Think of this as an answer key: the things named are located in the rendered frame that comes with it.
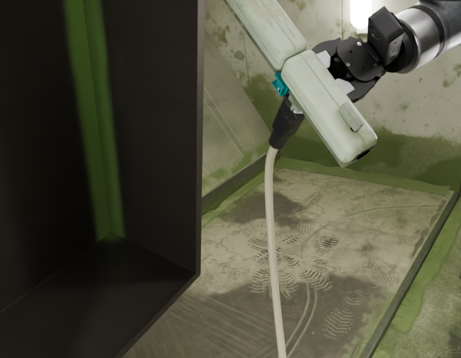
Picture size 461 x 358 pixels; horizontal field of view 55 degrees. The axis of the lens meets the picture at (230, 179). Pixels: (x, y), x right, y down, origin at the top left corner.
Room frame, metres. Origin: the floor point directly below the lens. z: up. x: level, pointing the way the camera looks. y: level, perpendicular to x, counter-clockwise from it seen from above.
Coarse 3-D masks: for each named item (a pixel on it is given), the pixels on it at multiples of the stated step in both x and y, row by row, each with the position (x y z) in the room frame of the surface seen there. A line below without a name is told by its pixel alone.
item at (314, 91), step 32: (224, 0) 0.68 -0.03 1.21; (256, 0) 0.63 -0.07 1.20; (256, 32) 0.61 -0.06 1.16; (288, 32) 0.60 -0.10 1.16; (288, 64) 0.57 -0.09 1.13; (320, 64) 0.57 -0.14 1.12; (288, 96) 0.61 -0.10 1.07; (320, 96) 0.53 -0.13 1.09; (288, 128) 0.63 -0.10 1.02; (320, 128) 0.53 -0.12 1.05; (352, 128) 0.50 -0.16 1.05; (352, 160) 0.50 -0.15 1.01
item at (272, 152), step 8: (272, 152) 0.72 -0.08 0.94; (272, 160) 0.74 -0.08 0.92; (272, 168) 0.75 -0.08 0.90; (272, 176) 0.76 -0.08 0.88; (272, 184) 0.76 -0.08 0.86; (272, 192) 0.76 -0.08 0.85; (272, 200) 0.75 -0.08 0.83; (272, 208) 0.75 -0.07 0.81; (272, 216) 0.75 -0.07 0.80; (272, 224) 0.74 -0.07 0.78; (272, 232) 0.74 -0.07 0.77; (272, 240) 0.74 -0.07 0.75; (272, 248) 0.73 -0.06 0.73; (272, 256) 0.73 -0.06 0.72; (272, 264) 0.73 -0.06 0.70; (272, 272) 0.72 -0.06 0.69; (272, 280) 0.72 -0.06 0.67; (272, 288) 0.71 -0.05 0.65; (272, 296) 0.71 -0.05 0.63; (280, 304) 0.70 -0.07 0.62; (280, 312) 0.69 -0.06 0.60; (280, 320) 0.69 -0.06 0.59; (280, 328) 0.68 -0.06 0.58; (280, 336) 0.67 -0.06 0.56; (280, 344) 0.67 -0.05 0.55; (280, 352) 0.66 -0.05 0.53
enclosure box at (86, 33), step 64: (0, 0) 0.98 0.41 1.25; (64, 0) 1.11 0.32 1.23; (128, 0) 1.07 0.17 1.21; (192, 0) 0.97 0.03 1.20; (0, 64) 0.96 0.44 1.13; (64, 64) 1.10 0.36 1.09; (128, 64) 1.10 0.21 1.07; (192, 64) 0.99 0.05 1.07; (0, 128) 0.95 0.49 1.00; (64, 128) 1.10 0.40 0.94; (128, 128) 1.13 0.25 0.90; (192, 128) 1.00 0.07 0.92; (0, 192) 0.94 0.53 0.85; (64, 192) 1.09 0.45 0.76; (128, 192) 1.17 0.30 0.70; (192, 192) 1.03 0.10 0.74; (0, 256) 0.93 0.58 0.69; (64, 256) 1.08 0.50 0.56; (128, 256) 1.12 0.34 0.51; (192, 256) 1.05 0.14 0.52; (0, 320) 0.89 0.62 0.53; (64, 320) 0.88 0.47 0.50; (128, 320) 0.88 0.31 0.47
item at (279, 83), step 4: (280, 72) 0.60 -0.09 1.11; (276, 76) 0.60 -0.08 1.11; (280, 76) 0.60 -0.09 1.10; (276, 80) 0.62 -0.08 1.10; (280, 80) 0.60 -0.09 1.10; (272, 84) 0.61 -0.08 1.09; (276, 84) 0.60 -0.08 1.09; (280, 84) 0.59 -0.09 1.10; (284, 84) 0.59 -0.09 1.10; (276, 88) 0.61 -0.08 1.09; (280, 88) 0.60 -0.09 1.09; (284, 88) 0.59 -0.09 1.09; (288, 88) 0.59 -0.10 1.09; (280, 92) 0.60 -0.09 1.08; (284, 92) 0.60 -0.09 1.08
